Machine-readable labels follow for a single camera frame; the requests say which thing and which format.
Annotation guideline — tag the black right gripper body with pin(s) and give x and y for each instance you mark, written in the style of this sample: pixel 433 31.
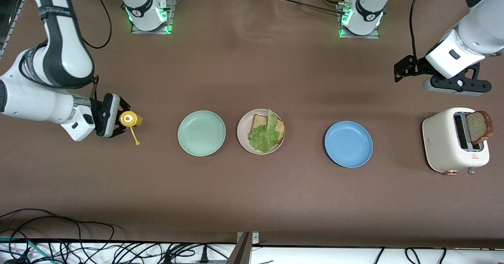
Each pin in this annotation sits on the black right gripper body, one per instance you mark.
pixel 99 113

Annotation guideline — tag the yellow squeeze bottle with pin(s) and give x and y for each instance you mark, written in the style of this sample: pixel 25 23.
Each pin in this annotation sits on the yellow squeeze bottle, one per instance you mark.
pixel 130 119

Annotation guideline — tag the brown bread slice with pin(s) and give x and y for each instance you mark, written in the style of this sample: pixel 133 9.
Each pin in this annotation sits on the brown bread slice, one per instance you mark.
pixel 281 128
pixel 478 128

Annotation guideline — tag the green lettuce leaf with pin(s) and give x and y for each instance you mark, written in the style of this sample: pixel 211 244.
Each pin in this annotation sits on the green lettuce leaf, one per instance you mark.
pixel 264 136

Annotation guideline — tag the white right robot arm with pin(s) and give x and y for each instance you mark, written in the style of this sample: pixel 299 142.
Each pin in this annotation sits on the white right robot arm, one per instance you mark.
pixel 59 51

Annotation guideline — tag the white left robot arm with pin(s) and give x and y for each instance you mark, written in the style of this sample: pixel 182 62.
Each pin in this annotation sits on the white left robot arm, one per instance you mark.
pixel 368 8

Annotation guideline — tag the mint green plate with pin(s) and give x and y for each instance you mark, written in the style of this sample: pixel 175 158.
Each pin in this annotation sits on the mint green plate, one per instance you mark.
pixel 201 133

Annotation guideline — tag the blue plate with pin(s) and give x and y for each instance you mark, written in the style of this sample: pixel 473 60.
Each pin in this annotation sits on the blue plate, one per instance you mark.
pixel 348 144

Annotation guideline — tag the beige plate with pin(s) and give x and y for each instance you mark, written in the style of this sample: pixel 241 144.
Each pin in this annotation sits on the beige plate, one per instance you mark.
pixel 244 136

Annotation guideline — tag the cream white toaster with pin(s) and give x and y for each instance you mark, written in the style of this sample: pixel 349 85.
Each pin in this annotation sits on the cream white toaster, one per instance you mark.
pixel 441 142

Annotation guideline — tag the black power plug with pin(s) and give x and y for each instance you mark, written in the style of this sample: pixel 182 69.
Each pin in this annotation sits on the black power plug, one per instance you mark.
pixel 203 254

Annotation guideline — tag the aluminium profile bar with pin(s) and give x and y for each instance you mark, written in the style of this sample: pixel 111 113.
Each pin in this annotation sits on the aluminium profile bar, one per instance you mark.
pixel 241 252

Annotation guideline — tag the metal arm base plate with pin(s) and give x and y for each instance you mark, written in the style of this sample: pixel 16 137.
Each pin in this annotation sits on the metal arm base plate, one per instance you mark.
pixel 370 36
pixel 171 20

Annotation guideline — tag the aluminium frame rail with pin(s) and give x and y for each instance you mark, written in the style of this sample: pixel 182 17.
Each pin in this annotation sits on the aluminium frame rail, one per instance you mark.
pixel 10 28

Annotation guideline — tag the small metal bracket plate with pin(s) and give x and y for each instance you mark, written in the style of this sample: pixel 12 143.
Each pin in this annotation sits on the small metal bracket plate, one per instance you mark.
pixel 255 237

